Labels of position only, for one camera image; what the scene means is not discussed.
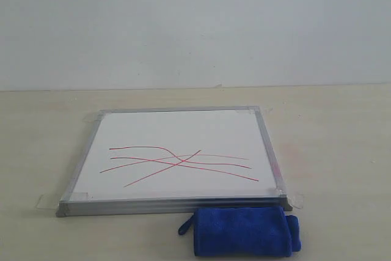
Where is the blue microfibre cloth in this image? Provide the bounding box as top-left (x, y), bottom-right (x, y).
top-left (178, 206), bottom-right (302, 257)

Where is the white board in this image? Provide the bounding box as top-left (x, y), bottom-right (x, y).
top-left (56, 106), bottom-right (292, 218)

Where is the clear tape back right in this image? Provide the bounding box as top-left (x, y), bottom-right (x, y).
top-left (235, 106), bottom-right (274, 115)

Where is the clear tape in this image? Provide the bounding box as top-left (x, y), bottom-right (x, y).
top-left (269, 188), bottom-right (304, 211)
top-left (34, 193), bottom-right (89, 210)
top-left (235, 106), bottom-right (274, 115)
top-left (82, 112), bottom-right (105, 123)

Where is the clear tape back left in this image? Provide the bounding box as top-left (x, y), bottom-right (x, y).
top-left (82, 112), bottom-right (105, 123)

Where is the clear tape front right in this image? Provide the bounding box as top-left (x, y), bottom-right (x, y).
top-left (269, 188), bottom-right (304, 211)

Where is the clear tape front left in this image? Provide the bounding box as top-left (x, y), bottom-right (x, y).
top-left (34, 193), bottom-right (89, 210)

